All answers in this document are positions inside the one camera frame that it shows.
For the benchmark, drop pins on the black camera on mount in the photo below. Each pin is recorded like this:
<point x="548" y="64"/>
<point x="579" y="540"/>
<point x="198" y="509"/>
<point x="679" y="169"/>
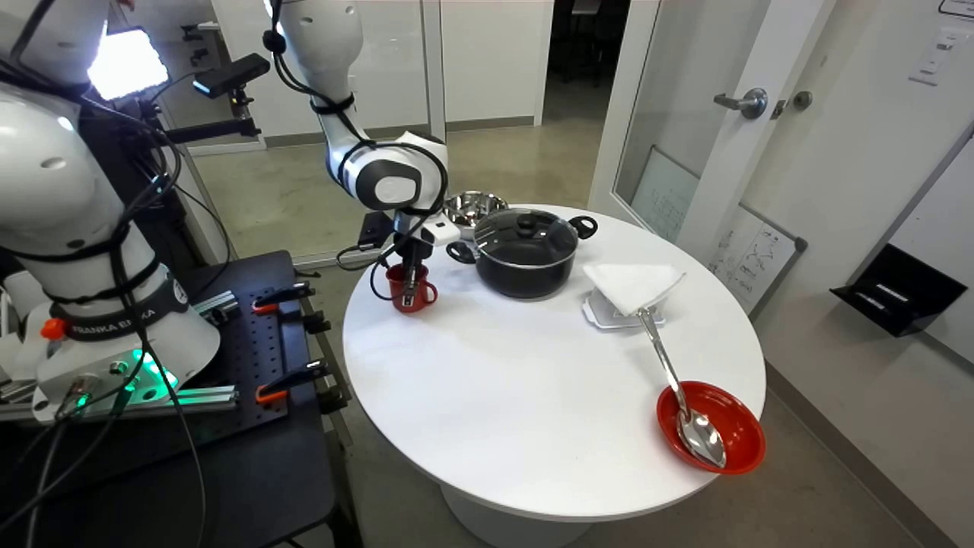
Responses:
<point x="238" y="75"/>

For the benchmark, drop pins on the silver bowl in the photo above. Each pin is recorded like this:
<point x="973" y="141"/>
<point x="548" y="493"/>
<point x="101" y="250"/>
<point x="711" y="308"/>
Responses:
<point x="465" y="207"/>

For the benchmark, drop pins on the white folded napkin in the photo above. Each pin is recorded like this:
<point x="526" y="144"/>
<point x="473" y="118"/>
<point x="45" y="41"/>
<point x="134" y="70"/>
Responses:
<point x="618" y="292"/>

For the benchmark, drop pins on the orange-red cup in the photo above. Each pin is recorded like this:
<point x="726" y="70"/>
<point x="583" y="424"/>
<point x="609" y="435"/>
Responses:
<point x="410" y="286"/>

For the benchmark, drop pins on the black cooking pot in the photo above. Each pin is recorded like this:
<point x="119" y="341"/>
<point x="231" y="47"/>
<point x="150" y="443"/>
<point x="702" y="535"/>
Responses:
<point x="520" y="281"/>

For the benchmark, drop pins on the white door with handle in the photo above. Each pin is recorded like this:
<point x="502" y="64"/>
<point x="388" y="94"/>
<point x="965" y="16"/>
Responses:
<point x="696" y="103"/>

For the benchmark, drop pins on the black workbench cart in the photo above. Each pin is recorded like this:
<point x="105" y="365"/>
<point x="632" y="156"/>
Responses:
<point x="241" y="475"/>

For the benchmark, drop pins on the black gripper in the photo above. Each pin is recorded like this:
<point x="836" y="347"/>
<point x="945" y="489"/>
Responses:
<point x="412" y="243"/>

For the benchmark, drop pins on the white robot base torso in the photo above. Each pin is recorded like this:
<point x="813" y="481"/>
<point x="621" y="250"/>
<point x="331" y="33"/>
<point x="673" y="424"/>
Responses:
<point x="106" y="297"/>

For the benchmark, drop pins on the small whiteboard sign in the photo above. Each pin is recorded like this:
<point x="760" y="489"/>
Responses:
<point x="751" y="256"/>

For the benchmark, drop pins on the white round table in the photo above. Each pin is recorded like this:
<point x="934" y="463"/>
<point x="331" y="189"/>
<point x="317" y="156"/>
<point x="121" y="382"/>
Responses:
<point x="530" y="408"/>

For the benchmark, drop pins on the glass pot lid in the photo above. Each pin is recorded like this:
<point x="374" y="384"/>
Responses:
<point x="524" y="238"/>

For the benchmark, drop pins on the silver spoon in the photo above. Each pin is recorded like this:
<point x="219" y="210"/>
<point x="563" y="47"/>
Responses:
<point x="696" y="429"/>

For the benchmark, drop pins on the red plate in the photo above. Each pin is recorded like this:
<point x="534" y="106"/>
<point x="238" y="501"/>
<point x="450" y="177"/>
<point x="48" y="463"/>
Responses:
<point x="735" y="421"/>

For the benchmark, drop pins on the black wall holder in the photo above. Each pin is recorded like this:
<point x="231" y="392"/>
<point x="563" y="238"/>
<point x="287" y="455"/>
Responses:
<point x="899" y="292"/>

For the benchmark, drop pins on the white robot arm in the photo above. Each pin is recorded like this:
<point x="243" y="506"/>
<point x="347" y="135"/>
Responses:
<point x="315" y="47"/>

